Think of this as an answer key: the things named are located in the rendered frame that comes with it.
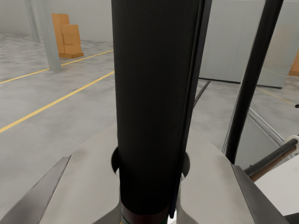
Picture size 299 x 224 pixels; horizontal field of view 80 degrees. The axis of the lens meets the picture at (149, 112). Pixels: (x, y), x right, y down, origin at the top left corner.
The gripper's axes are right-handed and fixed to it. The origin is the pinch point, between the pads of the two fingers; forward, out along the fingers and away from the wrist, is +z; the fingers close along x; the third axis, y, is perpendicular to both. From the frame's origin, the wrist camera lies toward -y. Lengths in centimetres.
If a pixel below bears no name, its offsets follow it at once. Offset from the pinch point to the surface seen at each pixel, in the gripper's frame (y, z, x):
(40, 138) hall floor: 147, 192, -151
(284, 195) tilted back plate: 26.6, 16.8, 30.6
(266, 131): 50, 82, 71
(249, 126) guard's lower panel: 57, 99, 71
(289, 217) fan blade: 14.7, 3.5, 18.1
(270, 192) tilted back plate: 28.2, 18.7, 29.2
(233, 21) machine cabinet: -13, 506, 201
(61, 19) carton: 6, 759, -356
